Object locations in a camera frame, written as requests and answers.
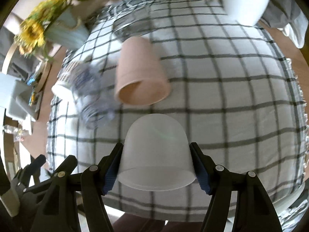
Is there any white frosted plastic cup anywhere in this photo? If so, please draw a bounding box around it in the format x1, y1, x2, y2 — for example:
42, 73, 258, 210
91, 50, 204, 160
117, 114, 195, 191

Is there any beige patterned paper cup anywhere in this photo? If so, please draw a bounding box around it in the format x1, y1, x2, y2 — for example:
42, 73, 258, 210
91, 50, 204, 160
51, 61, 80, 102

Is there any pink plastic cup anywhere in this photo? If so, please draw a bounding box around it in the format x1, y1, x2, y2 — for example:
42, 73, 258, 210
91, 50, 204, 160
115, 36, 171, 106

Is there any dark smoky glass cup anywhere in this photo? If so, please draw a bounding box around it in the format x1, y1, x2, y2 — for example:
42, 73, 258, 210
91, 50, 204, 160
112, 7, 156, 43

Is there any clear plastic water bottle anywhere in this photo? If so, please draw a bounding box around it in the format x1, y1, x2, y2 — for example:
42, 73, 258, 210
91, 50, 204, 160
70, 62, 120, 129

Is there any black white checkered tablecloth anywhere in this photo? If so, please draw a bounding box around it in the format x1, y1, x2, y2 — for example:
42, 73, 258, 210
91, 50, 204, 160
45, 0, 309, 223

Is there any white appliance box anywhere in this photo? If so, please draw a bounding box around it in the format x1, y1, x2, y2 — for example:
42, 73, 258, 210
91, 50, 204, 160
1, 73, 32, 121

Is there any round wooden tray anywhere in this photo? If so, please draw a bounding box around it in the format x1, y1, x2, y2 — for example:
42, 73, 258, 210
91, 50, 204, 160
27, 61, 51, 122

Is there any light blue ribbed vase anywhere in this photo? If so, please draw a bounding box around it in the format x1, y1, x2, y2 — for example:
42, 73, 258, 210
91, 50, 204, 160
45, 6, 90, 50

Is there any yellow sunflower bouquet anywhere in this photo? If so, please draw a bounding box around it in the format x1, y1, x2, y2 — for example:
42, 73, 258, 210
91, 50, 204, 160
14, 0, 87, 59

